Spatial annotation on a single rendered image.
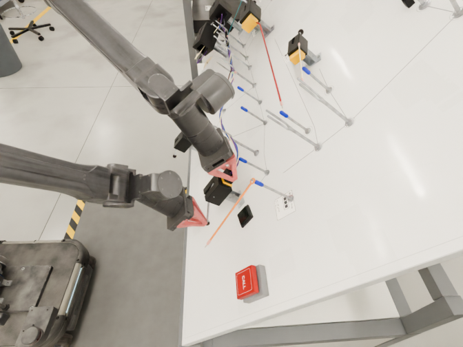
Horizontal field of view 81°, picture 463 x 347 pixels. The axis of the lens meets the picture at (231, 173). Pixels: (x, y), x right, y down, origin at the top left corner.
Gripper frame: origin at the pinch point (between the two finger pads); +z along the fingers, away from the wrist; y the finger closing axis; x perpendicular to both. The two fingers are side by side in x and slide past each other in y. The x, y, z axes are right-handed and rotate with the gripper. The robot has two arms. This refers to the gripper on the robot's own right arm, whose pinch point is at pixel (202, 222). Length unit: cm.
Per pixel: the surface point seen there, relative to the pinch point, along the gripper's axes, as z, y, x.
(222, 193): -4.5, -2.2, -11.0
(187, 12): -22, 92, -30
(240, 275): -0.1, -20.1, -7.2
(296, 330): 33.1, -20.3, 2.3
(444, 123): -4, -22, -48
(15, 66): -97, 318, 156
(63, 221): 1, 101, 124
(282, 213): 1.0, -13.2, -20.0
